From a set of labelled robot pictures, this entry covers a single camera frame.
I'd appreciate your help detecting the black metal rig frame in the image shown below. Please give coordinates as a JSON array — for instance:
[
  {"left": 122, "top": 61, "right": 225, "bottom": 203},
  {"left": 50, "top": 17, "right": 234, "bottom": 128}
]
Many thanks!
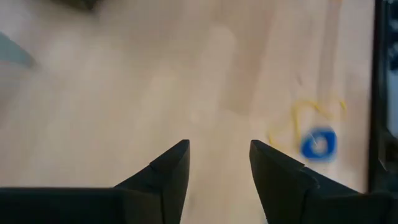
[{"left": 368, "top": 0, "right": 398, "bottom": 194}]

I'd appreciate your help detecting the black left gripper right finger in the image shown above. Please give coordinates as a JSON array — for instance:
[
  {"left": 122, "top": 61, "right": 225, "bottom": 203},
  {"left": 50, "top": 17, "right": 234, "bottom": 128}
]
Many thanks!
[{"left": 249, "top": 139, "right": 365, "bottom": 224}]

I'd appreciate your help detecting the yellow rubber band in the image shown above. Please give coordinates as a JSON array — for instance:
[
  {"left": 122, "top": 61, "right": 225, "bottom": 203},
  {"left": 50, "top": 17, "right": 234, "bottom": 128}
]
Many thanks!
[{"left": 266, "top": 98, "right": 348, "bottom": 155}]

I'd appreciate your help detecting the blue coil keychain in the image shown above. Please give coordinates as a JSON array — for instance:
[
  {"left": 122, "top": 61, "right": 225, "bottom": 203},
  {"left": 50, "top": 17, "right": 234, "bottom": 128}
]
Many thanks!
[{"left": 298, "top": 125, "right": 339, "bottom": 163}]

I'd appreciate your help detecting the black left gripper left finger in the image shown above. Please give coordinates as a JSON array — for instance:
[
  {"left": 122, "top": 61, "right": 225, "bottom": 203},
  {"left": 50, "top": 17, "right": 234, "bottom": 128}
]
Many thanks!
[{"left": 113, "top": 139, "right": 191, "bottom": 224}]

